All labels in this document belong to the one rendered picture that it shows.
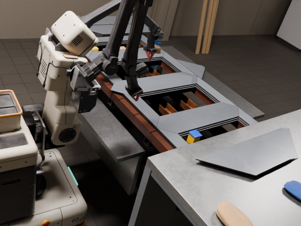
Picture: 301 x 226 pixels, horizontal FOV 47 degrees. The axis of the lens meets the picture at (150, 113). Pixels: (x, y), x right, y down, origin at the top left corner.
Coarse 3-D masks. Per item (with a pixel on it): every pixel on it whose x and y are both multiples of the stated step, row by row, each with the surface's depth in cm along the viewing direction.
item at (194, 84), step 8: (168, 64) 284; (176, 72) 276; (192, 80) 265; (168, 88) 246; (176, 88) 251; (184, 88) 255; (200, 88) 259; (144, 96) 234; (208, 96) 253; (224, 120) 227; (232, 120) 232; (240, 120) 234; (200, 128) 215; (208, 128) 218; (184, 136) 207
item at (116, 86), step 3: (114, 84) 233; (117, 84) 234; (114, 87) 230; (117, 87) 231; (120, 87) 232; (117, 90) 228; (120, 90) 229; (123, 90) 230; (123, 93) 226; (126, 93) 227
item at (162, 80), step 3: (156, 75) 258; (159, 75) 259; (156, 78) 254; (159, 78) 255; (162, 78) 256; (159, 81) 252; (162, 81) 253; (165, 81) 254; (162, 84) 249; (165, 84) 250; (168, 84) 251; (171, 84) 252; (168, 87) 247; (171, 87) 248
